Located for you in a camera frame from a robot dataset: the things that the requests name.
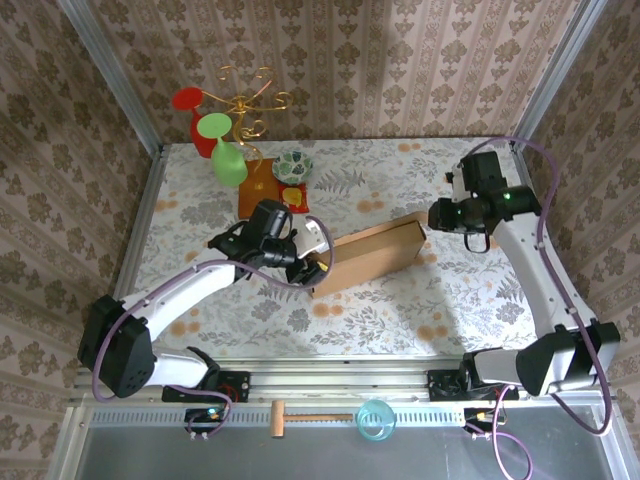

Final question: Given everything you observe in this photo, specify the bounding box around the wooden mallet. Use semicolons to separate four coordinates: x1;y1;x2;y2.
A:
269;399;355;440

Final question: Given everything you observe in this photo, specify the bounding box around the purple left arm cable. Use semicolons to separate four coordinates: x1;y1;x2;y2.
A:
91;215;337;442

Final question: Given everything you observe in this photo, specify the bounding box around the small black controller board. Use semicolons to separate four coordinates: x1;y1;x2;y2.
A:
184;406;233;427
463;406;504;427

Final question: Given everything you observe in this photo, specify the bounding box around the grey slotted cable duct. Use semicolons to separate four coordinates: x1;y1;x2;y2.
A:
87;405;469;428

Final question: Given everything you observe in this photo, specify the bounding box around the thin black cable loop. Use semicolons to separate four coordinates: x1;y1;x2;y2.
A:
463;229;493;254

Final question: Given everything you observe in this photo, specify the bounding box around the gold wire goblet stand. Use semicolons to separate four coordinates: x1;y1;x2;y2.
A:
217;64;293;164

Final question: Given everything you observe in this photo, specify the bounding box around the grey metal shelf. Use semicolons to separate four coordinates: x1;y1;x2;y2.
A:
64;424;619;480

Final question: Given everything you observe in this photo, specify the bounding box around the red plastic goblet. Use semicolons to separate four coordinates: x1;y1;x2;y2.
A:
171;85;214;161

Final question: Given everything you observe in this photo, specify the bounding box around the brown cardboard paper box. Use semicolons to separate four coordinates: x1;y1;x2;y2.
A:
309;210;430;300

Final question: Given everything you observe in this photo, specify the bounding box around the leaf pattern bowl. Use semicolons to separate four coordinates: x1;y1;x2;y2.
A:
272;150;315;185

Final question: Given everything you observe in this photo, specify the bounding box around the clear blue glass cup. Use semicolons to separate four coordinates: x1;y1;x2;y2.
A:
355;397;398;443

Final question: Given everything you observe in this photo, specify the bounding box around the green plastic goblet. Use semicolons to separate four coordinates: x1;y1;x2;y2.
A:
195;112;249;189

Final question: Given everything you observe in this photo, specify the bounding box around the red snack packet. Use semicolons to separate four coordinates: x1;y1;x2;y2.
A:
277;182;312;216

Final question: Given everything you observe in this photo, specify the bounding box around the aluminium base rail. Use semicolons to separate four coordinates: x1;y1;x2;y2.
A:
69;356;501;404

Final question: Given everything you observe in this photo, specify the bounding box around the orange-brown wooden board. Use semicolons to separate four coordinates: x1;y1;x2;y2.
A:
236;157;280;222

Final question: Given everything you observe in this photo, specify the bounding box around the floral tablecloth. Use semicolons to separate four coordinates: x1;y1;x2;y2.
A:
112;139;572;359

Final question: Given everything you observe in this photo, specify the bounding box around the aluminium frame post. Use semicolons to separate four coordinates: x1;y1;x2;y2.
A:
54;0;165;157
519;0;610;147

